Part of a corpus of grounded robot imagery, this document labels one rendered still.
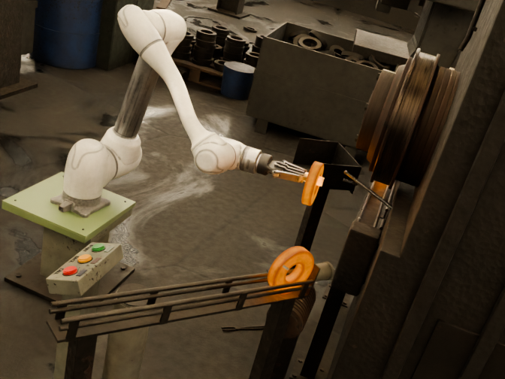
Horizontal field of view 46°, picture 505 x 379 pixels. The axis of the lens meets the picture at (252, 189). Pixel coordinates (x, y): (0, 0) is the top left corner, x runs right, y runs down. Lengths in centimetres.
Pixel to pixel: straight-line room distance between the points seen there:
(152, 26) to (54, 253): 104
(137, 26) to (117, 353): 112
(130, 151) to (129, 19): 59
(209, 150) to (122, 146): 69
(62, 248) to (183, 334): 62
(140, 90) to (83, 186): 45
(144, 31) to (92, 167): 58
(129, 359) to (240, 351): 71
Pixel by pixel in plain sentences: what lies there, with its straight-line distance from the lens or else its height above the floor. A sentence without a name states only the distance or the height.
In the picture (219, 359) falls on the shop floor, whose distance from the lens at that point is 251.
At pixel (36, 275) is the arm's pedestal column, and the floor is 2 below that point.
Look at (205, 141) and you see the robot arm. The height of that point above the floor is 92.
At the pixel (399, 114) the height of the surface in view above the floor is 119.
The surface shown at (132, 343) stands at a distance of 194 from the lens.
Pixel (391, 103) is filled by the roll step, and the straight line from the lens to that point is 190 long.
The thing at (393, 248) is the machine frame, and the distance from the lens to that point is 177.
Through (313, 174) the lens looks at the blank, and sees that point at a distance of 204.
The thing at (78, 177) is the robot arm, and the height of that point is 53.
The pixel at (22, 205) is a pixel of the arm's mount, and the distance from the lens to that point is 254.
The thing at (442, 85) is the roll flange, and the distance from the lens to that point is 196.
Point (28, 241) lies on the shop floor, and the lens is 302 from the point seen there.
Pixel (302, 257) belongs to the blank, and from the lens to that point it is 180.
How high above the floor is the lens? 168
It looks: 26 degrees down
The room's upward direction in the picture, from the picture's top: 14 degrees clockwise
